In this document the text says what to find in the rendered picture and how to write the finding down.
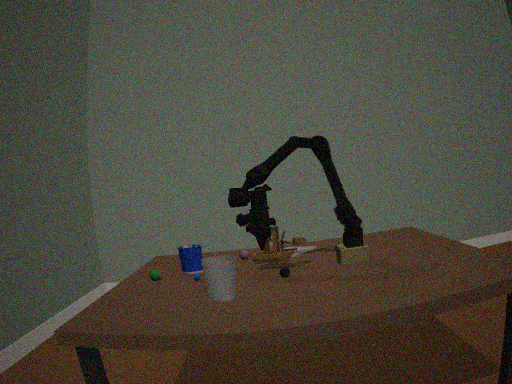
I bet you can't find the blue cup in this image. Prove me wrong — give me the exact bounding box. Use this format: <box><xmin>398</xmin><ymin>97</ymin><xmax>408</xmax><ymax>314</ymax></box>
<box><xmin>178</xmin><ymin>244</ymin><xmax>203</xmax><ymax>274</ymax></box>

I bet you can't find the small green ball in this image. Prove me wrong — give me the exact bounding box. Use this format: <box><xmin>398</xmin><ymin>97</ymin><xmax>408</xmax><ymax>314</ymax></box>
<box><xmin>149</xmin><ymin>270</ymin><xmax>160</xmax><ymax>280</ymax></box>

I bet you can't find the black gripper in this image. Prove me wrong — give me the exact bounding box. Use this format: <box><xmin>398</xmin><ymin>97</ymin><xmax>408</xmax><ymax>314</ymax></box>
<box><xmin>246</xmin><ymin>204</ymin><xmax>276</xmax><ymax>250</ymax></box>

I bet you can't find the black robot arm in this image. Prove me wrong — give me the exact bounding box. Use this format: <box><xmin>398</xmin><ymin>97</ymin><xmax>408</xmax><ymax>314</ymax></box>
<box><xmin>228</xmin><ymin>136</ymin><xmax>364</xmax><ymax>248</ymax></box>

